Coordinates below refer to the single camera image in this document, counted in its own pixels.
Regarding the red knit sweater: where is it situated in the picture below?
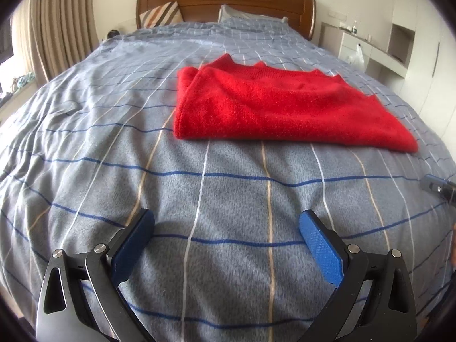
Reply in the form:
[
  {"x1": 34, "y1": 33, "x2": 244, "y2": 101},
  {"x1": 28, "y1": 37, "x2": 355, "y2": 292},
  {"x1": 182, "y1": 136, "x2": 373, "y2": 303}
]
[{"x1": 173, "y1": 54, "x2": 418, "y2": 153}]

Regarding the grey plaid duvet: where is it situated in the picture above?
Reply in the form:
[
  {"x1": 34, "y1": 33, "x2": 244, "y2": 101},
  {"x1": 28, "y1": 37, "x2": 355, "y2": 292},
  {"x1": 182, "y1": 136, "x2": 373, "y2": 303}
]
[{"x1": 1, "y1": 19, "x2": 455, "y2": 341}]

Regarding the white wardrobe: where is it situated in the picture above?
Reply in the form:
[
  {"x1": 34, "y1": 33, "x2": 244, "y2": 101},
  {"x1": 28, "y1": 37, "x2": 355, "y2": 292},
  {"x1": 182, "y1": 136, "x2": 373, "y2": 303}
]
[{"x1": 393, "y1": 0, "x2": 455, "y2": 144}]

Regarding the clear plastic bag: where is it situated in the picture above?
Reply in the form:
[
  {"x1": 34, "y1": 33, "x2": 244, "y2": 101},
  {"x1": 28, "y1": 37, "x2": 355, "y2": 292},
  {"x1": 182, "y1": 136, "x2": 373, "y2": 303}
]
[{"x1": 347, "y1": 43, "x2": 366, "y2": 73}]

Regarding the white desk with drawers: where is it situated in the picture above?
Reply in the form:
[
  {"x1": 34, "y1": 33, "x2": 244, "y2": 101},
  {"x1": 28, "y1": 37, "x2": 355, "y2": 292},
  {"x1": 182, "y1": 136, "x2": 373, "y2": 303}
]
[{"x1": 318, "y1": 23, "x2": 407, "y2": 80}]

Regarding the small bottle on desk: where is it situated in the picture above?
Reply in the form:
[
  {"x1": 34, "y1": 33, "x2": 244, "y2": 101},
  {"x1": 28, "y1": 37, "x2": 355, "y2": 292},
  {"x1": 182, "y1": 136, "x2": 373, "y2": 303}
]
[{"x1": 352, "y1": 20, "x2": 358, "y2": 36}]

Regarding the small black round object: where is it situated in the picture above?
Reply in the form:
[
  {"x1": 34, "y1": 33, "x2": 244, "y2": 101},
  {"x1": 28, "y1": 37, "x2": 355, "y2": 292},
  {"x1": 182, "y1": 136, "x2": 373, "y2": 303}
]
[{"x1": 107, "y1": 29, "x2": 120, "y2": 39}]

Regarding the beige curtain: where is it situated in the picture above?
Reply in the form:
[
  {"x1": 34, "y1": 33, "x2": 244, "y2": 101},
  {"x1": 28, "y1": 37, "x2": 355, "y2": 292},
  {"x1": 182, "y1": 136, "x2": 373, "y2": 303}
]
[{"x1": 29, "y1": 0, "x2": 99, "y2": 87}]

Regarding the grey plaid pillow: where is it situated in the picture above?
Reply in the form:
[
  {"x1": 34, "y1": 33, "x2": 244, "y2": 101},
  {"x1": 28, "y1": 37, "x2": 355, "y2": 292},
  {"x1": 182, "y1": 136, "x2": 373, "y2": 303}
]
[{"x1": 218, "y1": 4, "x2": 288, "y2": 24}]

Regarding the striped cushion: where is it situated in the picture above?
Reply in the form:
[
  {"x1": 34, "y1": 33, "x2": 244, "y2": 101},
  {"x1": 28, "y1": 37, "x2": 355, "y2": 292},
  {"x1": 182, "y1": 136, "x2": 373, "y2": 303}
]
[{"x1": 139, "y1": 1, "x2": 184, "y2": 29}]

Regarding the brown wooden headboard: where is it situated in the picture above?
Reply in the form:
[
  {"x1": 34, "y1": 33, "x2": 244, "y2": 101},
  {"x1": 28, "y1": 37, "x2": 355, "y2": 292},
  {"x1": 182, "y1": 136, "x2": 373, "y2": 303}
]
[{"x1": 136, "y1": 0, "x2": 316, "y2": 40}]

